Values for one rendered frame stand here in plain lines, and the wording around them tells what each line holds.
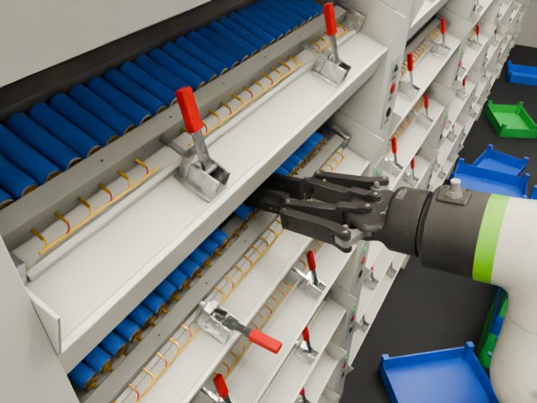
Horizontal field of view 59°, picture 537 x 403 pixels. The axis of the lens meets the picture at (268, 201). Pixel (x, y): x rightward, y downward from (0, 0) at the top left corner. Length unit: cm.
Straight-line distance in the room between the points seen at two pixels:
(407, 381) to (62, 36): 150
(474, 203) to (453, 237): 4
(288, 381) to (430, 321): 91
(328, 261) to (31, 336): 68
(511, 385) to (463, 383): 114
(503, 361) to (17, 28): 49
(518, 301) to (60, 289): 41
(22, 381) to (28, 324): 4
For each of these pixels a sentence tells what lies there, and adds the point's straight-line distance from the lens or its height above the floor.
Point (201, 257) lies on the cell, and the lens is 57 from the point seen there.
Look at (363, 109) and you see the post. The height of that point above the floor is 99.
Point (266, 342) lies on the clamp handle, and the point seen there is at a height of 93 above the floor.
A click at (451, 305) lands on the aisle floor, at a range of 187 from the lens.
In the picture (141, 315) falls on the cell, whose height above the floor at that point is 95.
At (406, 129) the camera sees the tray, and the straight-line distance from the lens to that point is 133.
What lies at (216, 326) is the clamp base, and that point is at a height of 93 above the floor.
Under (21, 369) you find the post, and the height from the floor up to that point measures 112.
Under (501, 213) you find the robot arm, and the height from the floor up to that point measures 107.
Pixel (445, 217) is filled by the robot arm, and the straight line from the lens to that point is 50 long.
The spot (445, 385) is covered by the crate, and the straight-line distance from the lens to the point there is 166.
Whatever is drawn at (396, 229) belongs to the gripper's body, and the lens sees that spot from 52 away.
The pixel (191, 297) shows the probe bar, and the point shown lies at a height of 95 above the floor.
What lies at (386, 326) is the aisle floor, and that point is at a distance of 174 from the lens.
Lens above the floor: 135
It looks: 38 degrees down
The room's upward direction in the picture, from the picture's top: straight up
